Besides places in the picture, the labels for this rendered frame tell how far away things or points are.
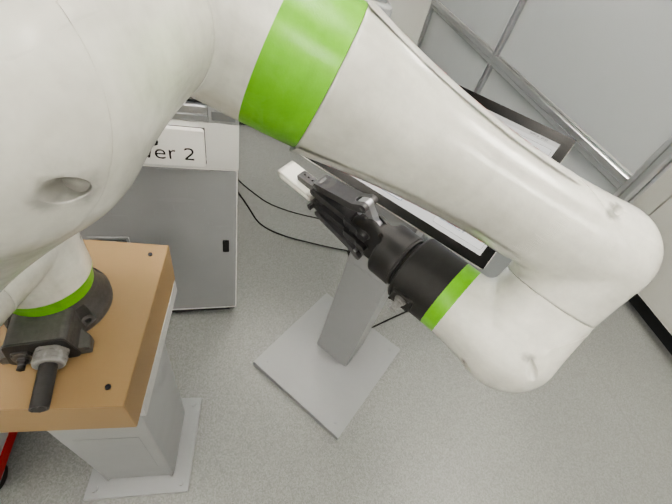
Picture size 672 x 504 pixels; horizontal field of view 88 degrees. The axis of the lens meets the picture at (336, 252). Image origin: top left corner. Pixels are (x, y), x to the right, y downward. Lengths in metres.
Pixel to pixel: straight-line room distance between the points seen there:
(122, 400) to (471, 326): 0.50
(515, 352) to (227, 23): 0.36
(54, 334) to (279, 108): 0.50
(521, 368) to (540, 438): 1.54
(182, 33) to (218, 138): 0.86
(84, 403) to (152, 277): 0.23
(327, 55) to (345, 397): 1.41
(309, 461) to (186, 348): 0.67
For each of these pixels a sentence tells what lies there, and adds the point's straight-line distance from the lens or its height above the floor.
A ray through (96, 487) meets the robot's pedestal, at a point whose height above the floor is 0.02.
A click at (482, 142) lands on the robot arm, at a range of 0.29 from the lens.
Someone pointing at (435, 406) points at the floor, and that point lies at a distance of 1.72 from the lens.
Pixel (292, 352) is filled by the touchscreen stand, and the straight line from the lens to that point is 1.58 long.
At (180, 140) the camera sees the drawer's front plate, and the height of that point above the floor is 0.90.
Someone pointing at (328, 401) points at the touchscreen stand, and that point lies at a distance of 1.53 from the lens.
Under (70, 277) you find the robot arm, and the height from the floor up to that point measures 0.99.
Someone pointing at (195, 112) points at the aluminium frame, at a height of 0.97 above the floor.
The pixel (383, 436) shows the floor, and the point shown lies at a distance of 1.58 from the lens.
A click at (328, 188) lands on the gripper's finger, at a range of 0.47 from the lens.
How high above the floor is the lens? 1.44
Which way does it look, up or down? 46 degrees down
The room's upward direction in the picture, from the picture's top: 17 degrees clockwise
